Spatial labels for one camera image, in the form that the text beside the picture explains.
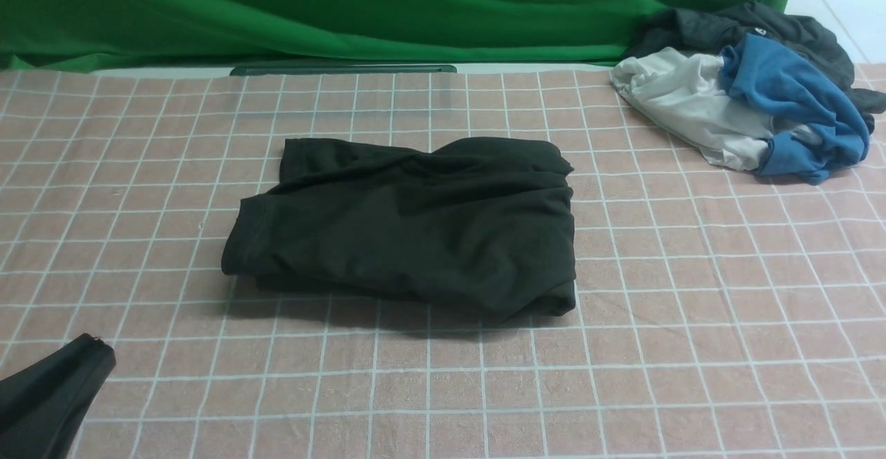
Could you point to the dark gray long-sleeve shirt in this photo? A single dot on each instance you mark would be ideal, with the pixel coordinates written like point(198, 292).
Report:
point(481, 226)

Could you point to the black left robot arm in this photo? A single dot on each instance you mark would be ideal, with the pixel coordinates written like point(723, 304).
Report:
point(43, 406)

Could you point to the white crumpled garment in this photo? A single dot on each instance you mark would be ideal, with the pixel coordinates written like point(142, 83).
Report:
point(681, 94)

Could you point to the pink checkered tablecloth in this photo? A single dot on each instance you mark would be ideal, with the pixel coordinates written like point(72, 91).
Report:
point(718, 316)

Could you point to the dark gray crumpled garment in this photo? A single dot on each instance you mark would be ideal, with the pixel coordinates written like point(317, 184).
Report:
point(708, 33)

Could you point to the blue crumpled garment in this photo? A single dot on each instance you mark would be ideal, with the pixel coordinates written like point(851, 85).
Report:
point(776, 81)

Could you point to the green backdrop cloth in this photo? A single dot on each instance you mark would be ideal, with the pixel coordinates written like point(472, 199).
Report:
point(91, 35)

